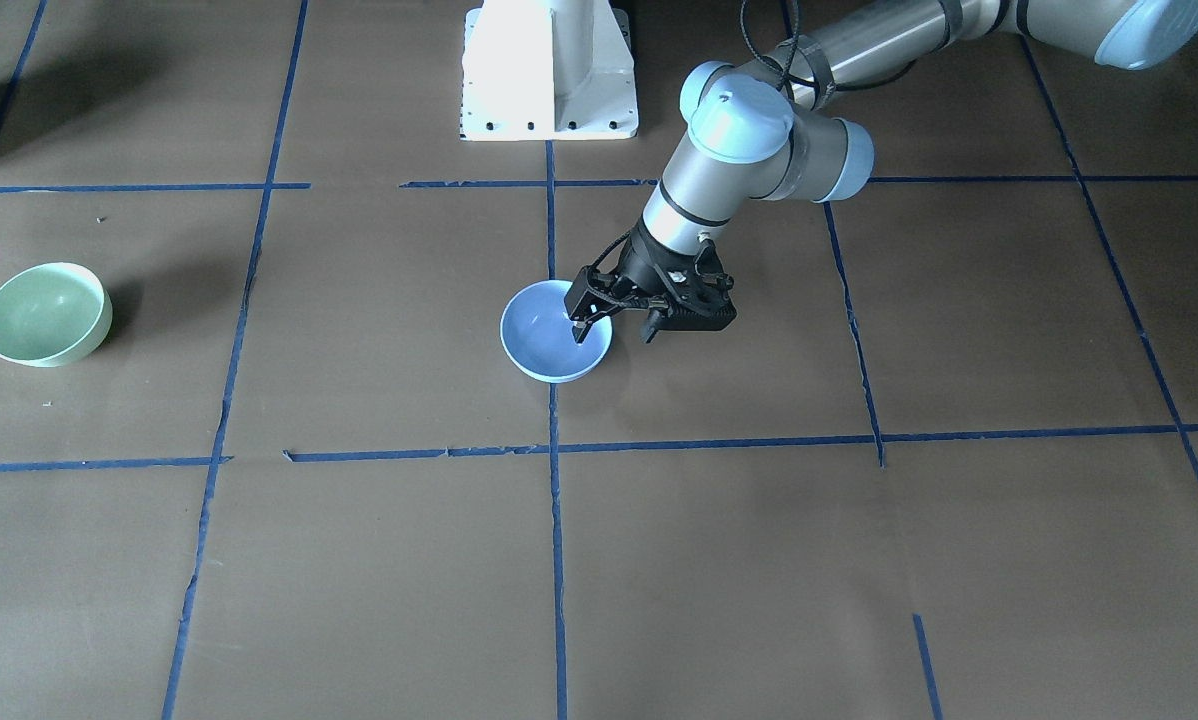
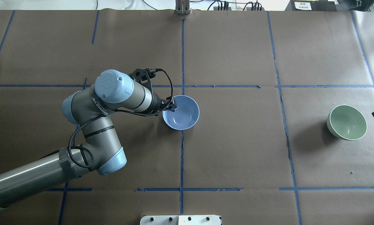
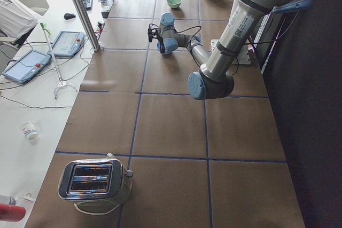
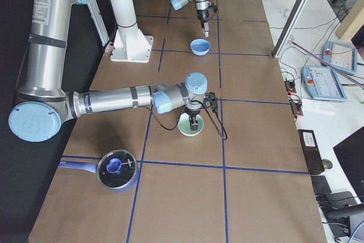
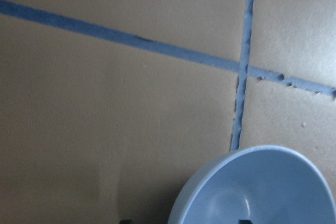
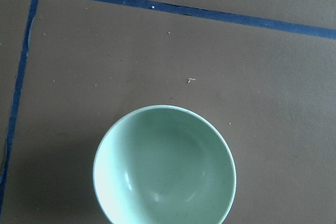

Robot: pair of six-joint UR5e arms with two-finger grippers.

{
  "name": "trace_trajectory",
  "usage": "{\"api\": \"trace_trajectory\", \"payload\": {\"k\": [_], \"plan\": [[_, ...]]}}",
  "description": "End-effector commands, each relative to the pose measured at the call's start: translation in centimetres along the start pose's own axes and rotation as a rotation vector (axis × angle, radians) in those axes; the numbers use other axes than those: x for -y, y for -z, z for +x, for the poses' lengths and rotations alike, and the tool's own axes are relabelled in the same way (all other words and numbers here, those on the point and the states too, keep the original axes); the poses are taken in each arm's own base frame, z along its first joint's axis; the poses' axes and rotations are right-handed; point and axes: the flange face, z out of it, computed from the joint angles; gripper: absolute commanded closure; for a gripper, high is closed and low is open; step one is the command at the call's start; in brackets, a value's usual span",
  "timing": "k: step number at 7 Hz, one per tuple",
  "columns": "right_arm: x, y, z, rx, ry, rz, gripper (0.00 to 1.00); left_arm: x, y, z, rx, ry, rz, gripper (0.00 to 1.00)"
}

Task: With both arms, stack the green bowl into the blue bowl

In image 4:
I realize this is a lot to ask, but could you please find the near teach pendant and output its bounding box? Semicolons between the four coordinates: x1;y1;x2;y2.
301;65;347;102

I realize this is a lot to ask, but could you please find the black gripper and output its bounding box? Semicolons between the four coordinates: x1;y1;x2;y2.
196;9;209;37
184;103;203;131

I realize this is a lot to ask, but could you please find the reacher grabber stick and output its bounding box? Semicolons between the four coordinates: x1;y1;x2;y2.
288;39;364;89

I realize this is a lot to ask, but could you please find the aluminium frame post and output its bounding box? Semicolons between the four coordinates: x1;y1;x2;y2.
272;0;307;58

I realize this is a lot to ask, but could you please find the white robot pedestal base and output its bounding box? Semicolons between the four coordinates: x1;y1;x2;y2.
110;0;154;63

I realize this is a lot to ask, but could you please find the blue saucepan with glass lid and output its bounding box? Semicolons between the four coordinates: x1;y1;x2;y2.
59;150;140;192

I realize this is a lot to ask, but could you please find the right black usb hub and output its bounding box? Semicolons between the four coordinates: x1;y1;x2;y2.
289;98;303;118

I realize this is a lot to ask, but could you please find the far teach pendant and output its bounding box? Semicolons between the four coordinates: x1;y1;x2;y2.
322;42;358;75

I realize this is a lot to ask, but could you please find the green bowl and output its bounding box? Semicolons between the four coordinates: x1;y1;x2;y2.
177;113;204;137

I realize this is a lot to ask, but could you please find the blue bowl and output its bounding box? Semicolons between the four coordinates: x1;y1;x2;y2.
190;39;211;56

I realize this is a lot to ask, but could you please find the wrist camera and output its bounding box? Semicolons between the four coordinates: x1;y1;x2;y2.
204;92;218;114
209;3;218;14

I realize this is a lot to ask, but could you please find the teach pendant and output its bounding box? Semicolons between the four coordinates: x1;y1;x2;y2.
301;65;347;102
322;42;358;75

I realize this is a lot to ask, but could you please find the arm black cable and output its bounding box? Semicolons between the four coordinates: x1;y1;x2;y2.
142;97;228;141

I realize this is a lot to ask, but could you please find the black power box with label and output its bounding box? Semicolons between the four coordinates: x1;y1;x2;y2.
298;129;325;175

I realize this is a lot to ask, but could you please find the black monitor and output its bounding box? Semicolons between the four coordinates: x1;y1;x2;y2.
333;128;363;201

